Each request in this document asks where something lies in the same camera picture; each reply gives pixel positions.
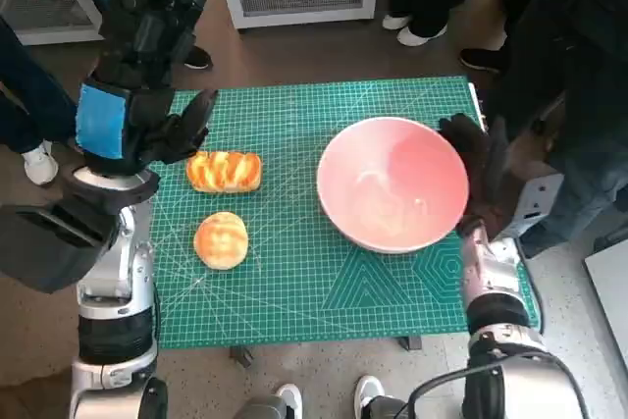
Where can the white foot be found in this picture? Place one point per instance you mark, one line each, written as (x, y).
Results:
(289, 397)
(369, 389)

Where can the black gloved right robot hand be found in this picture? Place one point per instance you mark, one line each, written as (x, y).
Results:
(490, 178)

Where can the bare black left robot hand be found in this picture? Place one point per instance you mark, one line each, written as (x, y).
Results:
(147, 115)

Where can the black table bracket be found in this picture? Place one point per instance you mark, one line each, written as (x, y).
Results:
(411, 343)
(241, 357)

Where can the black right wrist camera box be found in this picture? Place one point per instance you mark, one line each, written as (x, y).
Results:
(537, 208)

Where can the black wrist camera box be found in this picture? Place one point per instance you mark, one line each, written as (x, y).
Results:
(49, 242)
(537, 208)

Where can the pink bowl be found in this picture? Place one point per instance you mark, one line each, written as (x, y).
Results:
(392, 183)

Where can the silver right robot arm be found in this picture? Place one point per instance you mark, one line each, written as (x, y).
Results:
(490, 277)

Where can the round bread bun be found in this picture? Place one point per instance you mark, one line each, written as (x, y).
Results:
(221, 240)

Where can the braided rectangular bread loaf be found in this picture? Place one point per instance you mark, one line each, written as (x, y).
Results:
(225, 172)

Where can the white left foot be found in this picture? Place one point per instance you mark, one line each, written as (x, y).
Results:
(289, 397)

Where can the white right foot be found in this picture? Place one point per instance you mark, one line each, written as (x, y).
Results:
(369, 389)

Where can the green cutting mat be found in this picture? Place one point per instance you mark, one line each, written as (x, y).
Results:
(284, 144)

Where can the grey desk panel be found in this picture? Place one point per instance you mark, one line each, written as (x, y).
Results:
(613, 291)

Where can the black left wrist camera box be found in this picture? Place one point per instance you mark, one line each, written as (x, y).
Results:
(49, 242)

